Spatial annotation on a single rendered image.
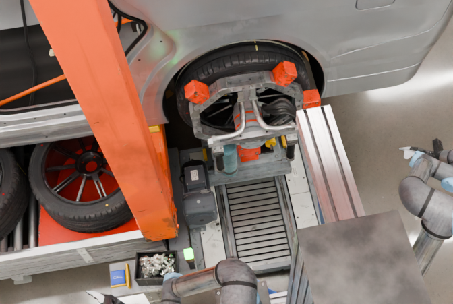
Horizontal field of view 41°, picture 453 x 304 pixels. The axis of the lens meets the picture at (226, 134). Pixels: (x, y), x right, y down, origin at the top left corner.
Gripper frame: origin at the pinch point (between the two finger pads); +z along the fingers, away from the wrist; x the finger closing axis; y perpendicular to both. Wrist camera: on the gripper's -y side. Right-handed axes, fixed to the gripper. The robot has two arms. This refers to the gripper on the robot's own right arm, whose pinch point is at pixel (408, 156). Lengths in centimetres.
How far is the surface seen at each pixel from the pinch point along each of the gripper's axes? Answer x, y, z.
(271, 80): -67, 3, 27
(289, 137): -44, 19, 27
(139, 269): -51, 97, 83
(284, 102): -56, 8, 26
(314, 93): -39, -12, 34
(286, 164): 2, -1, 95
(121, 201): -69, 71, 105
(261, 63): -74, -1, 29
